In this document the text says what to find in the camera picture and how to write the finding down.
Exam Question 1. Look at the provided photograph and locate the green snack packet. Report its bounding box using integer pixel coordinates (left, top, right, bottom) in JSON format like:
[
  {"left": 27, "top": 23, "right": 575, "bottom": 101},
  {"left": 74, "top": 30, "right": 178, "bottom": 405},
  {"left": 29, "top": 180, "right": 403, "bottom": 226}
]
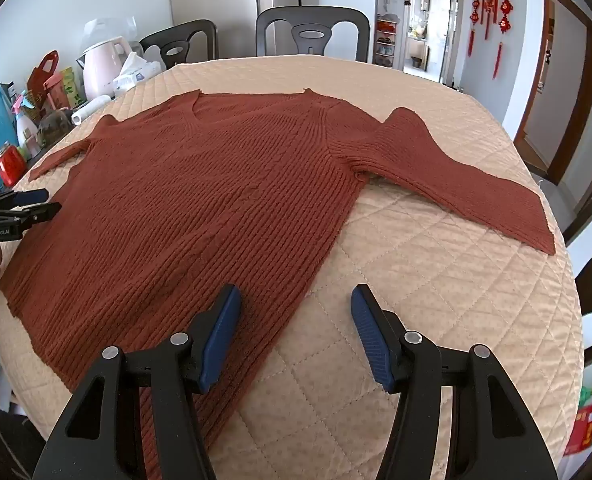
[{"left": 60, "top": 67, "right": 84, "bottom": 108}]

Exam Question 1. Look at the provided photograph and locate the dark glass jar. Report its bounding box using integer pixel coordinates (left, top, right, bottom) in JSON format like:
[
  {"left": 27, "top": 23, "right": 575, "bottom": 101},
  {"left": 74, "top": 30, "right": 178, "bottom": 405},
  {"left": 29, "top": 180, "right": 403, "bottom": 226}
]
[{"left": 38, "top": 109, "right": 74, "bottom": 148}]

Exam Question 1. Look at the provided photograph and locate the red carton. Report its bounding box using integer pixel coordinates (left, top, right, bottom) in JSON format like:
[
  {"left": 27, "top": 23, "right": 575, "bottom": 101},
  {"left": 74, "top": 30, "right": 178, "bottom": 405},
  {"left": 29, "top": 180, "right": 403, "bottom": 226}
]
[{"left": 563, "top": 402, "right": 592, "bottom": 456}]

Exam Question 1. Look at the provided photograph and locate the shoe rack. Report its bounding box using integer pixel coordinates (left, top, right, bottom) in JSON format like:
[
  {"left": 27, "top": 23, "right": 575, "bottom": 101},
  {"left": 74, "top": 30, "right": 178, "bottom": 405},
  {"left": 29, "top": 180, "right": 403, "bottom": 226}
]
[{"left": 374, "top": 14, "right": 401, "bottom": 68}]

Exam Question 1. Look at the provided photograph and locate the white roll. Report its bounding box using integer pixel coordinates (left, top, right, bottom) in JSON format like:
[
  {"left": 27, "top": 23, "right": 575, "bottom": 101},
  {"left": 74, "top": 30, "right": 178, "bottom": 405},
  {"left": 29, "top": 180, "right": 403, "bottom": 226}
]
[{"left": 70, "top": 95, "right": 111, "bottom": 127}]

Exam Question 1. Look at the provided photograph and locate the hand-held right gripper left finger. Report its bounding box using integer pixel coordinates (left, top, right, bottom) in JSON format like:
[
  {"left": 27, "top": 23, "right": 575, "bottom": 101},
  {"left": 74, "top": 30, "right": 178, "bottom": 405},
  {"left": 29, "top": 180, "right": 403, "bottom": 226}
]
[{"left": 33, "top": 284, "right": 243, "bottom": 480}]

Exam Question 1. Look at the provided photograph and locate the white tissue pack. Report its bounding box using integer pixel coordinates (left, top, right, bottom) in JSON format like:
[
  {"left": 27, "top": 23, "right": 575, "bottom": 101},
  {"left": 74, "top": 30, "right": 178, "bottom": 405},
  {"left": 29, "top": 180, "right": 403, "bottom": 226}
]
[{"left": 113, "top": 52, "right": 164, "bottom": 96}]

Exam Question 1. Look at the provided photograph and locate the rust knit sweater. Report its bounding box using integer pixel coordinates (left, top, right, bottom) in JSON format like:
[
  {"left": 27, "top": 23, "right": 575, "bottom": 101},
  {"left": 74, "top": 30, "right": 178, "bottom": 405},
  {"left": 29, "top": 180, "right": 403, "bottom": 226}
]
[{"left": 0, "top": 87, "right": 557, "bottom": 480}]

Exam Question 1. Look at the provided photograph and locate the brown wooden door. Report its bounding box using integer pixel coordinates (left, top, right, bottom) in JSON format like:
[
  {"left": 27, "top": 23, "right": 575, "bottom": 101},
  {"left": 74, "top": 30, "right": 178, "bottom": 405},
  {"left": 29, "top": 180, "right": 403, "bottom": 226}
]
[{"left": 513, "top": 0, "right": 592, "bottom": 186}]

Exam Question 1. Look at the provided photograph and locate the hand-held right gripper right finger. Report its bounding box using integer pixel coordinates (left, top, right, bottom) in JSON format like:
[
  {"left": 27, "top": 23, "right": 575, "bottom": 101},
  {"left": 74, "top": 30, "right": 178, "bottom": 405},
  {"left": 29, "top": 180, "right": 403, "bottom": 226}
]
[{"left": 351, "top": 284, "right": 559, "bottom": 480}]

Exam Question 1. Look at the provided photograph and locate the beige quilted table cover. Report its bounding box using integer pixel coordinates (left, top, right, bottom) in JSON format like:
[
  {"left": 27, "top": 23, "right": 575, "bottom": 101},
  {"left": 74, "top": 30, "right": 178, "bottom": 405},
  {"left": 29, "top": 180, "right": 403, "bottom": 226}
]
[{"left": 0, "top": 55, "right": 584, "bottom": 480}]

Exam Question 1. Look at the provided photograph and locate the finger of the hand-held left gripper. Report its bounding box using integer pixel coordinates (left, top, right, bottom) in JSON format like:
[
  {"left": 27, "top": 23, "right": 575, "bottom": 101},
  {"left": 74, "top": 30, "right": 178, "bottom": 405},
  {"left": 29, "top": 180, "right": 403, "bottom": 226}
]
[
  {"left": 0, "top": 188, "right": 49, "bottom": 209},
  {"left": 0, "top": 202, "right": 62, "bottom": 233}
]

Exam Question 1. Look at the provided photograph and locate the black chair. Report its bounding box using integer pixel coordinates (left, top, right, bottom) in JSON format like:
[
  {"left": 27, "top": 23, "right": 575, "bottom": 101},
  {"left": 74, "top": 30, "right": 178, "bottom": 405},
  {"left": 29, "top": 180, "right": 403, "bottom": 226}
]
[
  {"left": 256, "top": 6, "right": 371, "bottom": 63},
  {"left": 139, "top": 19, "right": 220, "bottom": 71},
  {"left": 563, "top": 195, "right": 592, "bottom": 366}
]

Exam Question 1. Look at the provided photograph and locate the pink electric kettle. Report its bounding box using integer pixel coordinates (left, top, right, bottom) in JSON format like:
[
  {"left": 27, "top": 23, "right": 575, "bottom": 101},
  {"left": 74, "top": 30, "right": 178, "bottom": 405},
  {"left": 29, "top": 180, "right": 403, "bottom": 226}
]
[{"left": 78, "top": 36, "right": 134, "bottom": 103}]

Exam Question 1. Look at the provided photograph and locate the red jar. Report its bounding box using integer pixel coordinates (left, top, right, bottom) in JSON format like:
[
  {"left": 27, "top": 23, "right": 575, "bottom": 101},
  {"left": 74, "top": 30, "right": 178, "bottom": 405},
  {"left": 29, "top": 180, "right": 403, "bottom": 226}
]
[{"left": 0, "top": 142, "right": 29, "bottom": 187}]

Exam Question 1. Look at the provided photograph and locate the red knot string ornament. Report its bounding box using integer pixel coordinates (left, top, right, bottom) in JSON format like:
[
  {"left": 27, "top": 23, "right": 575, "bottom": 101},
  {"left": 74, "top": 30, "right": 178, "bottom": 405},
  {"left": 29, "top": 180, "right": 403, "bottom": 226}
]
[
  {"left": 468, "top": 0, "right": 483, "bottom": 58},
  {"left": 493, "top": 0, "right": 513, "bottom": 81}
]

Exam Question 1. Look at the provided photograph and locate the white bottle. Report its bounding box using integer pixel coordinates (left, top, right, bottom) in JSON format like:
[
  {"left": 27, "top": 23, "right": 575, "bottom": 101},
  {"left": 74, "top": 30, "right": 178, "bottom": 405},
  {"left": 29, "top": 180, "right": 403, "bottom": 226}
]
[{"left": 14, "top": 110, "right": 41, "bottom": 158}]

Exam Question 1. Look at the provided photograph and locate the red bag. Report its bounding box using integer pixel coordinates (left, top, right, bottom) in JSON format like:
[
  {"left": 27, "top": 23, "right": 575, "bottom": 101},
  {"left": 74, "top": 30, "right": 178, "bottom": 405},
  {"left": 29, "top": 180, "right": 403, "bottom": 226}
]
[{"left": 27, "top": 51, "right": 60, "bottom": 106}]

